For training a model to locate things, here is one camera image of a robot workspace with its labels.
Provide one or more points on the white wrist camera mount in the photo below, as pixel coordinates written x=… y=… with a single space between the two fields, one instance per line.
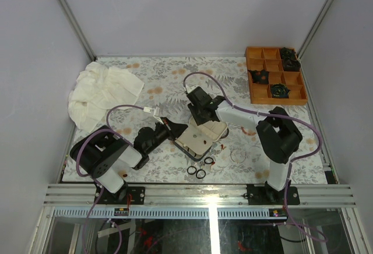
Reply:
x=155 y=112
x=189 y=89

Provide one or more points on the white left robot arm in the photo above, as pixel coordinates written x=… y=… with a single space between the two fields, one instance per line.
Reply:
x=97 y=153

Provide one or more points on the orange-red bangle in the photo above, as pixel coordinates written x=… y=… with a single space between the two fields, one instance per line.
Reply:
x=248 y=131

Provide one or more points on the floral table mat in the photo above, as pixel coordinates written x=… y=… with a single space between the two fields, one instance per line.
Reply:
x=163 y=79

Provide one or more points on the dark fabric flower orange dots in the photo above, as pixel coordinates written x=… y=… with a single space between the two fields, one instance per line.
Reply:
x=260 y=76

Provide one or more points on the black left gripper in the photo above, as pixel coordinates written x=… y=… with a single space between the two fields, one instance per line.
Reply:
x=175 y=129

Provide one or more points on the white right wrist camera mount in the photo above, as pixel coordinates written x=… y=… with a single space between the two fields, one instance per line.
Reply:
x=189 y=89

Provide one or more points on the silver wire bangle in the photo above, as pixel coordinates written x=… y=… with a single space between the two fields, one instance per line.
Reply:
x=238 y=156

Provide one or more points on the dark purple bangle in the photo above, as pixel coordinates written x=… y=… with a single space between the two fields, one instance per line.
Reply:
x=226 y=134

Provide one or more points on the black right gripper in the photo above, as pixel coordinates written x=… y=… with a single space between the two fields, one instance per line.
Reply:
x=199 y=120

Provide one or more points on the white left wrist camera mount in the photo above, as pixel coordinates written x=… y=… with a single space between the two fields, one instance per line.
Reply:
x=155 y=112

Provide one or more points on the aluminium rail frame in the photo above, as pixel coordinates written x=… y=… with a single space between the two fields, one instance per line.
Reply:
x=196 y=201

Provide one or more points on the white crumpled cloth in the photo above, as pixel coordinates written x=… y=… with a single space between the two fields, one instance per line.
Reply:
x=99 y=89

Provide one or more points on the cream and navy jewelry box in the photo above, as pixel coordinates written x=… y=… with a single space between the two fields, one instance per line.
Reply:
x=194 y=147

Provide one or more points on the dark green fabric flower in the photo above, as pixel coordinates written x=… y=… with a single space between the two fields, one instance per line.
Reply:
x=279 y=91

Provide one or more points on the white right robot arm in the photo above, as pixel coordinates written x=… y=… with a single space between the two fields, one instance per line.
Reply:
x=279 y=136

